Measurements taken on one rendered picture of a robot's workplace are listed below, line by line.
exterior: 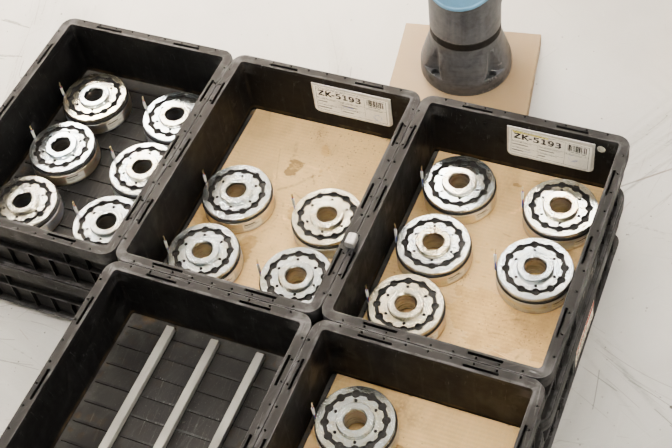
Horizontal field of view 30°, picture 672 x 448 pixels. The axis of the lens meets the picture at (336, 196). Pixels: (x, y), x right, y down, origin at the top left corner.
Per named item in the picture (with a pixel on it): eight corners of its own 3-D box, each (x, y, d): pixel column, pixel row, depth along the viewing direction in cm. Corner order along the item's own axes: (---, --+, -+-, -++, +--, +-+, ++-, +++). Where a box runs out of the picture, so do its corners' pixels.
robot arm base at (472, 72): (425, 30, 216) (423, -13, 208) (514, 33, 214) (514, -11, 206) (416, 94, 207) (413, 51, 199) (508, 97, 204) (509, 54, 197)
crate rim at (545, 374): (425, 104, 181) (424, 92, 179) (631, 149, 171) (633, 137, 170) (319, 326, 159) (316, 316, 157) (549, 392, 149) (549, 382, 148)
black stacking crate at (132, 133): (87, 70, 207) (68, 19, 199) (248, 107, 198) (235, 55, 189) (-43, 255, 186) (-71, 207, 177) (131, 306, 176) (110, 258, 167)
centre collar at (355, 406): (342, 400, 157) (341, 398, 157) (379, 408, 156) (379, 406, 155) (330, 434, 154) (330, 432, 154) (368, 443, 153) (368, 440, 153)
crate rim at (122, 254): (239, 63, 191) (236, 52, 189) (425, 104, 181) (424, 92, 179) (114, 268, 169) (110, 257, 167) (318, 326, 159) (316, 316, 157)
